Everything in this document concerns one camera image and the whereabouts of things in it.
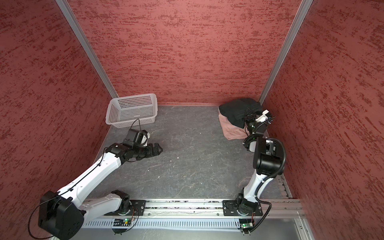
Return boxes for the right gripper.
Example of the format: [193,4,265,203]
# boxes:
[244,106,258,138]

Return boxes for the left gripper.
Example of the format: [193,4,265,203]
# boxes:
[133,143,163,160]

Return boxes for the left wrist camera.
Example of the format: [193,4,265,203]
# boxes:
[141,130,150,147]

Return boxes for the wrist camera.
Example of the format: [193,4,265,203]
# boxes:
[256,110,271,123]
[141,130,150,147]

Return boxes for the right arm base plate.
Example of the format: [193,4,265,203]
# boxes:
[223,200,263,217]

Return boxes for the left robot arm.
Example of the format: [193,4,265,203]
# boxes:
[36,129,163,240]

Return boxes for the white plastic basket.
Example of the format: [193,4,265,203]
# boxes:
[105,94,158,128]

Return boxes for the black shorts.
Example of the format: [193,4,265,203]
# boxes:
[219,98,263,129]

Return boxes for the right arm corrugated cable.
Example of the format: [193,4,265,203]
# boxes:
[242,133,288,234]

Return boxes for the pink shorts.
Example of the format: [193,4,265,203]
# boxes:
[219,114,248,140]

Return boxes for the left aluminium corner post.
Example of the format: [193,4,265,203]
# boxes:
[56,0,118,98]

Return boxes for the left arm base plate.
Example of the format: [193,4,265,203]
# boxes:
[104,200,147,217]

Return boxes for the slotted white cable duct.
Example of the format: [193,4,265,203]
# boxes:
[82,218,239,231]

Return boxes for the right aluminium corner post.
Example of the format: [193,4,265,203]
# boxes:
[259,0,313,104]

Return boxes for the right circuit board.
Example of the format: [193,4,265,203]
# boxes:
[239,219,254,231]

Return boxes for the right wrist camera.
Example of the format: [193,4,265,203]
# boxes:
[256,110,271,123]

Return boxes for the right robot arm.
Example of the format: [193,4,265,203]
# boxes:
[237,110,286,216]

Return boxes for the aluminium corner post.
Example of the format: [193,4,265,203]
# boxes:
[259,0,313,104]
[56,0,118,98]

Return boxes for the left circuit board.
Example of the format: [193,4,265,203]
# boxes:
[112,219,132,228]

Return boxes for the circuit board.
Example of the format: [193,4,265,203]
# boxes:
[112,219,132,228]
[239,219,254,231]

